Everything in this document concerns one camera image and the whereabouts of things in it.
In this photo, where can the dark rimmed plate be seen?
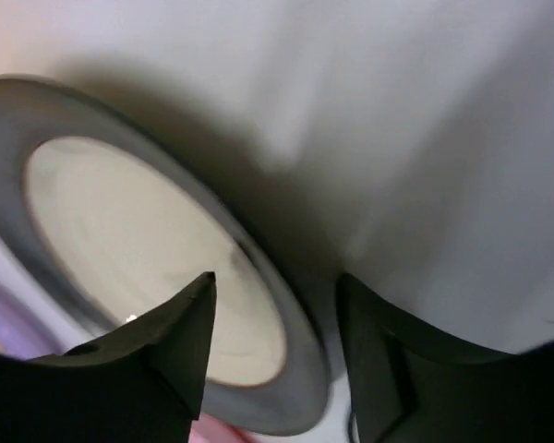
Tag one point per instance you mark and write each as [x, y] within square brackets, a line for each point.
[112, 225]

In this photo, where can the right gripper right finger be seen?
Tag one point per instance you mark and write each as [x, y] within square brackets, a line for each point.
[412, 382]

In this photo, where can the middle purple plate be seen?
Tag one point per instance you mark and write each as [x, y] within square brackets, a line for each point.
[22, 335]

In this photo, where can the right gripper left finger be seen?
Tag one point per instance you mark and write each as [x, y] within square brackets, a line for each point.
[142, 382]

